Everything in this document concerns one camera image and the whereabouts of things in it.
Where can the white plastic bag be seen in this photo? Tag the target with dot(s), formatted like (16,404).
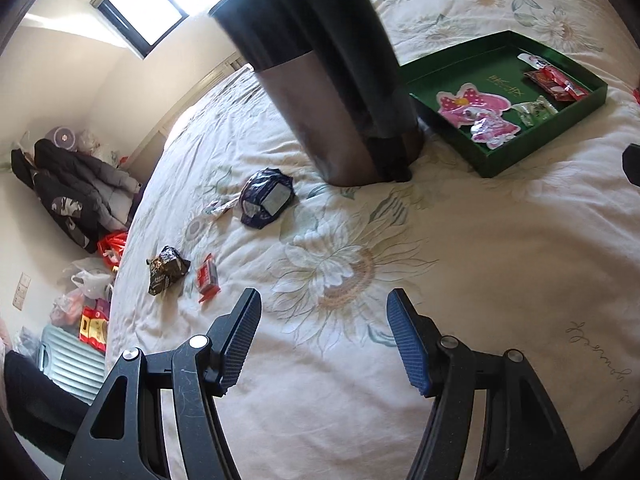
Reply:
(92,282)

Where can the person's leg in dark trousers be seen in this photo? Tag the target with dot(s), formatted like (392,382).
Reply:
(320,85)

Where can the small red snack packet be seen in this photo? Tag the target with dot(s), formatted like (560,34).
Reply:
(207,277)

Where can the dark brown snack packet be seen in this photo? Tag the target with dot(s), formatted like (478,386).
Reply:
(167,267)

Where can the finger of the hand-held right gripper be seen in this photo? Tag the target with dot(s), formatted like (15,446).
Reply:
(633,165)

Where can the red yellow snack bag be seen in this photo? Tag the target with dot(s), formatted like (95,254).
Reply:
(93,329)

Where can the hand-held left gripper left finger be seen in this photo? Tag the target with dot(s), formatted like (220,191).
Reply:
(240,340)

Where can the pink silver cartoon packet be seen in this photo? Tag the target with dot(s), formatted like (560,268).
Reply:
(492,130)

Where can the pink bow cartoon packet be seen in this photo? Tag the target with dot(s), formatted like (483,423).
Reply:
(467,102)

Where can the green tray box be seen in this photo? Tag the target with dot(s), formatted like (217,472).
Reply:
(550,129)

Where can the small green gold packet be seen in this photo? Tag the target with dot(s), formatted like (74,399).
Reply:
(537,110)

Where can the white wall socket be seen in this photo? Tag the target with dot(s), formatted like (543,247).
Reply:
(18,301)
(23,281)

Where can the person's black trouser leg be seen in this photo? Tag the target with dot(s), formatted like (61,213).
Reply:
(45,400)

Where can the black camouflage print jacket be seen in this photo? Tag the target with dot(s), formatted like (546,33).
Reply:
(60,205)

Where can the small purple fan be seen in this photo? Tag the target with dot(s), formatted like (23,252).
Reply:
(62,136)

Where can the light blue suitcase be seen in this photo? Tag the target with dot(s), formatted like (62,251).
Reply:
(70,362)

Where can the dark red fries packet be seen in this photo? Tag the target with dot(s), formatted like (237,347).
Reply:
(552,82)

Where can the grey puffer jacket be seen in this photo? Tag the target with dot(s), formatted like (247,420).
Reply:
(100,180)

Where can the orange red plastic bag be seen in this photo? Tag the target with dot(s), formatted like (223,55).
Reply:
(112,246)

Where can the dark blue snack packet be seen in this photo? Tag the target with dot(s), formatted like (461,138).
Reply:
(265,200)

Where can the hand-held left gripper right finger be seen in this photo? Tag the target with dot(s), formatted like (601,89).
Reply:
(407,345)

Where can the pink plastic bag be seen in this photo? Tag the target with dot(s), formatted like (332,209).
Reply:
(67,310)

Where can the window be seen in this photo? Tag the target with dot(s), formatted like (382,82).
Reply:
(142,5)

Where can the crumpled silver wrapper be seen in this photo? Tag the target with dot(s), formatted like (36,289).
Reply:
(220,208)

